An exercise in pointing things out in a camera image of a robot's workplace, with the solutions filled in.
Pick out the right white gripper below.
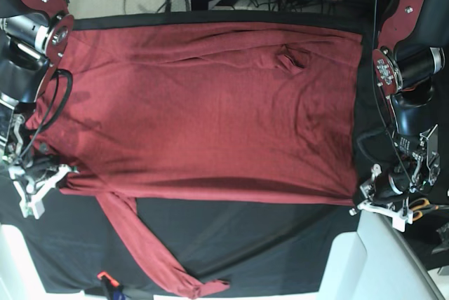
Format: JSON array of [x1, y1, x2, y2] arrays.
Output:
[[8, 164, 79, 218]]

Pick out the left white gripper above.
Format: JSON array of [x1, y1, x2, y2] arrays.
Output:
[[349, 163, 415, 233]]

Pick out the red long-sleeve T-shirt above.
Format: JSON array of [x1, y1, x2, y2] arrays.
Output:
[[36, 22, 362, 299]]

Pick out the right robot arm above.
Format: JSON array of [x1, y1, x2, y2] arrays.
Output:
[[1, 0, 77, 219]]

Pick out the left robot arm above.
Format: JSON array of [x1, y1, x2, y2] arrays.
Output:
[[351, 0, 448, 231]]

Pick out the blue orange clamp bottom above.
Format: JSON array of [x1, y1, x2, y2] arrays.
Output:
[[97, 271, 128, 300]]

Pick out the black table cloth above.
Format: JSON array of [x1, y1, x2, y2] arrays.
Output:
[[1, 12, 381, 297]]

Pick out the yellow-handled scissors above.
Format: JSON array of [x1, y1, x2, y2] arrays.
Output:
[[408, 198, 448, 222]]

